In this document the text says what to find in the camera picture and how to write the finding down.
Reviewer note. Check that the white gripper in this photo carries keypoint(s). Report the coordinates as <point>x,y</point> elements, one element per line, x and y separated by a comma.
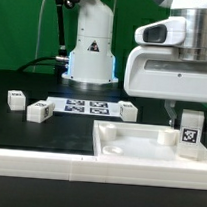
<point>156,72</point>

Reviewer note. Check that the white front fence wall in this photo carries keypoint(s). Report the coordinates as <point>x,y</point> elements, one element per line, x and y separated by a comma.
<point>95,169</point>

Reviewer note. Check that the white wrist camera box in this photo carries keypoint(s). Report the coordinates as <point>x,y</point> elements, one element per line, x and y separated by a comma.
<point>169,32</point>

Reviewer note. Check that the sheet with fiducial tags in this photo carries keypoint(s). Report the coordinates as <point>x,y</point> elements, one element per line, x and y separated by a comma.
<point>70,105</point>

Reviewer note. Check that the white square tabletop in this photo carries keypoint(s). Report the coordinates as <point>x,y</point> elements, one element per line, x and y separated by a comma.
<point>140,141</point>

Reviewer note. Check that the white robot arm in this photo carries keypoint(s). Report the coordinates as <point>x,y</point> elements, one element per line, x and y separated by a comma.
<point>91,61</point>

